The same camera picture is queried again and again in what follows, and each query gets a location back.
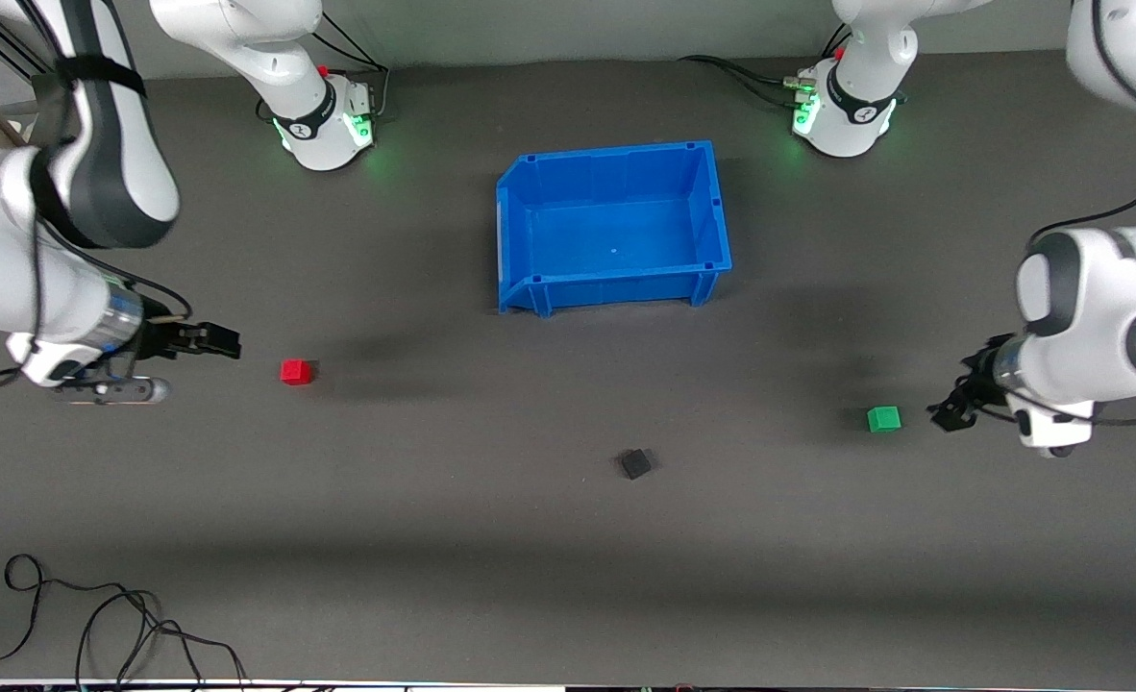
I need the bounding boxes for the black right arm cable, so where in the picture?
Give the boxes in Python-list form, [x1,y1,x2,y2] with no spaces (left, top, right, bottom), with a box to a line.
[0,240,194,390]

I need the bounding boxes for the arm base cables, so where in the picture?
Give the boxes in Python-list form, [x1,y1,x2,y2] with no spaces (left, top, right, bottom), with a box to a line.
[256,19,392,126]
[679,24,852,111]

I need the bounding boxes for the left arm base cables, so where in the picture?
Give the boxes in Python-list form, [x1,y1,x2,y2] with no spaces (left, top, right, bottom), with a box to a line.
[679,24,852,111]

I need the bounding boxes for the thin black loose cable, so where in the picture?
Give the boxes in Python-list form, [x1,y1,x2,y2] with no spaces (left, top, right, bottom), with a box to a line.
[0,555,252,688]

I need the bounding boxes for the aluminium frame rail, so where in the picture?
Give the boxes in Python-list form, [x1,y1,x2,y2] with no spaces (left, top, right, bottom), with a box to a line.
[0,14,50,92]

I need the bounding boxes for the blue plastic storage bin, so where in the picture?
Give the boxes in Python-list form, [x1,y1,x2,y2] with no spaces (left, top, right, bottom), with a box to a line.
[496,140,733,318]

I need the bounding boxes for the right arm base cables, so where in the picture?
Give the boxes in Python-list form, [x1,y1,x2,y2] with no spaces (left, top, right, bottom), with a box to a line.
[256,19,392,126]

